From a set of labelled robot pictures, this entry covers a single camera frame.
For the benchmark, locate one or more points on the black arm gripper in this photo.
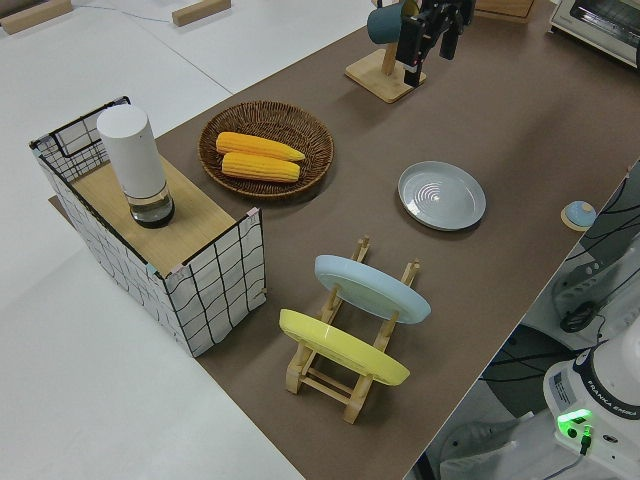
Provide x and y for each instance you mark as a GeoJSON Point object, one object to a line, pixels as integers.
{"type": "Point", "coordinates": [447, 7]}

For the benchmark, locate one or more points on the gray round plate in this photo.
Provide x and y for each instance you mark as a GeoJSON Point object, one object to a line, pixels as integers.
{"type": "Point", "coordinates": [442, 197]}

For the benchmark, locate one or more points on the light blue plate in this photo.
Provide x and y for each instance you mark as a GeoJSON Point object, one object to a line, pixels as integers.
{"type": "Point", "coordinates": [370, 290]}

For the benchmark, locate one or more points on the yellow plate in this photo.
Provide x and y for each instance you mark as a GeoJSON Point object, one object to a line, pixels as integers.
{"type": "Point", "coordinates": [340, 347]}

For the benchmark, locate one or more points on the wooden plate rack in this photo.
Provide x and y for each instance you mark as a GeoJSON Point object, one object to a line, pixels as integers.
{"type": "Point", "coordinates": [325, 387]}

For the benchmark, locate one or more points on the teal mug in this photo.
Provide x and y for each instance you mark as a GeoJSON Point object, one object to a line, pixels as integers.
{"type": "Point", "coordinates": [385, 22]}

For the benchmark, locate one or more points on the wooden mug stand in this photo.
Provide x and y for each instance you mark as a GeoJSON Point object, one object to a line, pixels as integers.
{"type": "Point", "coordinates": [375, 72]}

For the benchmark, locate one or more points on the wooden box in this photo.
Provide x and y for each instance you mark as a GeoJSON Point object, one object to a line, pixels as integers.
{"type": "Point", "coordinates": [505, 9]}

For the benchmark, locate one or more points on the round wicker basket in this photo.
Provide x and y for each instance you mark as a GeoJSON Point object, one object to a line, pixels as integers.
{"type": "Point", "coordinates": [310, 135]}

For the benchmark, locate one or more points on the white toaster oven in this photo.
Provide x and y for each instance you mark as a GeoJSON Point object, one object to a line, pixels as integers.
{"type": "Point", "coordinates": [600, 25]}

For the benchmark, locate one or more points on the yellow corn cob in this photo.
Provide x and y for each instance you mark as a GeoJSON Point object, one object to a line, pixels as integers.
{"type": "Point", "coordinates": [260, 169]}
{"type": "Point", "coordinates": [255, 145]}

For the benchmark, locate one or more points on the blue dome on wooden base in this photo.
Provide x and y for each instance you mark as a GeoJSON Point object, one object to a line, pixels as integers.
{"type": "Point", "coordinates": [579, 212]}

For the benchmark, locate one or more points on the short wooden block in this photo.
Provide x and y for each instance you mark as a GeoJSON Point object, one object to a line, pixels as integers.
{"type": "Point", "coordinates": [200, 11]}

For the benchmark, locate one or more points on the pink binder clip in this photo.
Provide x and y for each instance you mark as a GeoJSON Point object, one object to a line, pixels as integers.
{"type": "Point", "coordinates": [253, 216]}
{"type": "Point", "coordinates": [179, 271]}

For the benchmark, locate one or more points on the brown table mat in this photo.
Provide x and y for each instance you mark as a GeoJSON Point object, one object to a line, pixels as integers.
{"type": "Point", "coordinates": [450, 300]}

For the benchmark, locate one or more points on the white power strip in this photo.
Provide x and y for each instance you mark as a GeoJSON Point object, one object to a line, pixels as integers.
{"type": "Point", "coordinates": [585, 280]}

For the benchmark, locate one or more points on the wooden board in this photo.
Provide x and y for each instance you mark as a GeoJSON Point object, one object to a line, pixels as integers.
{"type": "Point", "coordinates": [200, 220]}

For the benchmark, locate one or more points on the white cylindrical grinder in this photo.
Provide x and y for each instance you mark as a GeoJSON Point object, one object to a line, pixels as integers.
{"type": "Point", "coordinates": [132, 150]}

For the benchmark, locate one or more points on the blue binder clip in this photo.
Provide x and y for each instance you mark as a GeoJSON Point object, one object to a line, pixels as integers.
{"type": "Point", "coordinates": [151, 270]}

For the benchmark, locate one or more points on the long wooden block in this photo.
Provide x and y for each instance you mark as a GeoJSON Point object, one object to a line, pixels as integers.
{"type": "Point", "coordinates": [35, 15]}

